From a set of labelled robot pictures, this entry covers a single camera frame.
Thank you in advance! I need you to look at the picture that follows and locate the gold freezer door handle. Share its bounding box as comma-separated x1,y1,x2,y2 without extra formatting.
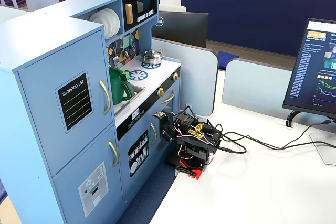
108,140,120,168

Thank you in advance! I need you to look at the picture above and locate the hanging toy ladle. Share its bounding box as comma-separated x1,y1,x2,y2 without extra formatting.
123,35,130,58

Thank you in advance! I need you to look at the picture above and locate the black Dell monitor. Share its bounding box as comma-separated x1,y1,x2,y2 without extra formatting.
152,10,210,49

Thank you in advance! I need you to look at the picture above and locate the gold fridge door handle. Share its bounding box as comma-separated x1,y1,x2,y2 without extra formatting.
99,79,112,116

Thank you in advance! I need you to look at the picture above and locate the black cable to monitor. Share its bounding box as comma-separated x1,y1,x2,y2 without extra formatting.
220,119,332,150

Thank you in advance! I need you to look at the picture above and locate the green plastic pitcher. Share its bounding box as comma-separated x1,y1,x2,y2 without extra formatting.
109,74,136,113

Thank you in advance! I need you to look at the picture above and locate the lit computer monitor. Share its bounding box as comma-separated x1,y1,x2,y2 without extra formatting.
282,17,336,119

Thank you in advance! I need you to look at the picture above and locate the white toy plate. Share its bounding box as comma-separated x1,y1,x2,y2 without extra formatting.
96,9,113,38
88,11,109,39
101,8,118,37
104,8,122,35

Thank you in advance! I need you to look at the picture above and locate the black toy microwave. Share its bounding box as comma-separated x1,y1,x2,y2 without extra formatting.
121,0,159,33

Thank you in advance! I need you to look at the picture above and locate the red table clamp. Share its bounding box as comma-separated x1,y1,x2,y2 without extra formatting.
174,157,205,182

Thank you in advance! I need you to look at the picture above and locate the gold oven handle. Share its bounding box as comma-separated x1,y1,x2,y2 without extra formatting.
161,90,176,104

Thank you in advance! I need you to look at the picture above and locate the blue toy kitchen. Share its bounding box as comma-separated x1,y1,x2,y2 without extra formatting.
0,0,182,224

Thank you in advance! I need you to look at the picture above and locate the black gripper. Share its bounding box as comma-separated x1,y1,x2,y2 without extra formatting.
156,118,185,150

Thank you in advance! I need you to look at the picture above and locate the gold microwave handle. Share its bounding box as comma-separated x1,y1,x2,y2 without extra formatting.
124,3,134,25

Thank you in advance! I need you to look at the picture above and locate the black power cable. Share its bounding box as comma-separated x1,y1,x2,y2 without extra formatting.
217,131,336,154

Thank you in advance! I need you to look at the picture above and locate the steel toy pot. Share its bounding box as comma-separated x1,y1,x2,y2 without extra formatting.
141,49,164,66

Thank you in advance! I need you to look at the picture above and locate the gold dishwasher handle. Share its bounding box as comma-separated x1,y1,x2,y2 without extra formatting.
150,122,158,145

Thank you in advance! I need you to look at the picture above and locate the navy blue chair seat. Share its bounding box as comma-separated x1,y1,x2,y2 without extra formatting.
218,50,240,70

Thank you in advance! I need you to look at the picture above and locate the grey monitor stand base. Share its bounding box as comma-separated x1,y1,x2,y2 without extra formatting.
309,131,336,166

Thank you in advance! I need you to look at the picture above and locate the grey toy sink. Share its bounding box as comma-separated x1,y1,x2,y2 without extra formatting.
113,83,146,117

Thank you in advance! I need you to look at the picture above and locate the light blue desk divider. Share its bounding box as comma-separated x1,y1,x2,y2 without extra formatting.
221,58,298,120
151,37,219,118

